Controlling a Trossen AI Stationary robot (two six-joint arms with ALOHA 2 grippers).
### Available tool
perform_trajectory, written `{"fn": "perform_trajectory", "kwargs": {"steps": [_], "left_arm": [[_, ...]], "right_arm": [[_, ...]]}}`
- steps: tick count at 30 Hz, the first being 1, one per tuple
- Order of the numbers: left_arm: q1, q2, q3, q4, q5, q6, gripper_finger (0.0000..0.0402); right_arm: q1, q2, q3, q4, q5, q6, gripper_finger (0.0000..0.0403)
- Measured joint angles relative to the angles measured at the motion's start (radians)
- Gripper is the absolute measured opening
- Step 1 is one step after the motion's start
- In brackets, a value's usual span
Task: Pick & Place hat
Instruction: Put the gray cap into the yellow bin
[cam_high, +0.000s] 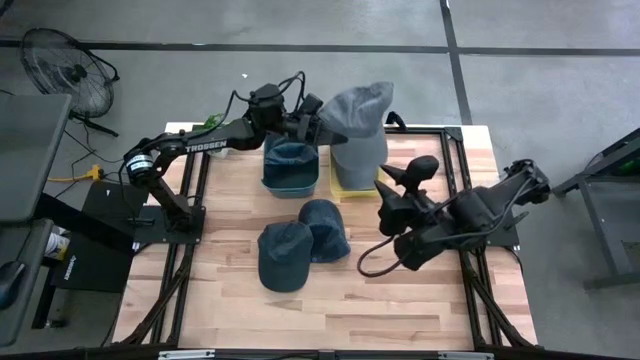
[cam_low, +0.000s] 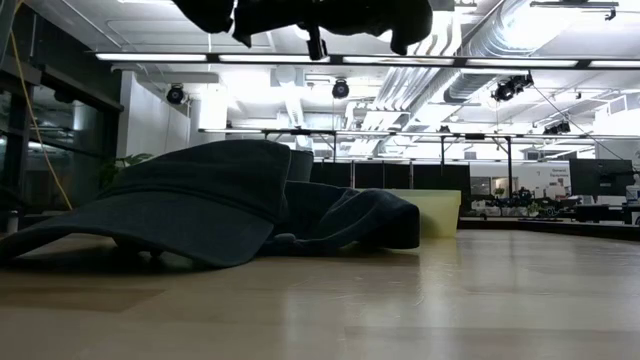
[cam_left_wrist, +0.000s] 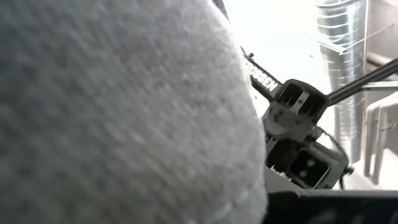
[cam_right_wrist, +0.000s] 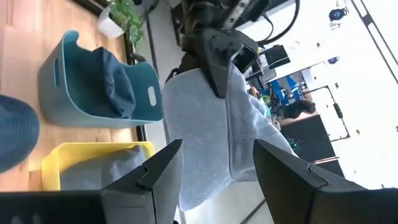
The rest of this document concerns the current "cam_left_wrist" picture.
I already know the silver ceiling duct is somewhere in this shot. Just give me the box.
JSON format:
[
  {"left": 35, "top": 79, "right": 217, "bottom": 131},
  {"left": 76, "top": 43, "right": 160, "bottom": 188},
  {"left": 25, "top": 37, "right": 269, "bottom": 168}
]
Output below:
[{"left": 316, "top": 0, "right": 368, "bottom": 163}]

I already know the grey cap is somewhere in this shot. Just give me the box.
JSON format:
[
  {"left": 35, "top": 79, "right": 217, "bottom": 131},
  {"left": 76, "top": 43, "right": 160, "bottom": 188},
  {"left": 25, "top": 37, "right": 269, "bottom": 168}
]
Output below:
[{"left": 0, "top": 0, "right": 269, "bottom": 224}]

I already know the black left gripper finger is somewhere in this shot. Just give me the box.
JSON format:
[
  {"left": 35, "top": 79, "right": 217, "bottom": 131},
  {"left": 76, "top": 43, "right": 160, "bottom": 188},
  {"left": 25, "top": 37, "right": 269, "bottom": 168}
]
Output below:
[{"left": 264, "top": 189, "right": 398, "bottom": 224}]

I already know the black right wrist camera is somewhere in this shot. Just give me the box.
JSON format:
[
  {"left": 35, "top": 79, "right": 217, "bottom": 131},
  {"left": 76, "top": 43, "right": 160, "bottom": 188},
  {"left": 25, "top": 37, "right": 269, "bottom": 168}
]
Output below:
[{"left": 266, "top": 136, "right": 351, "bottom": 190}]

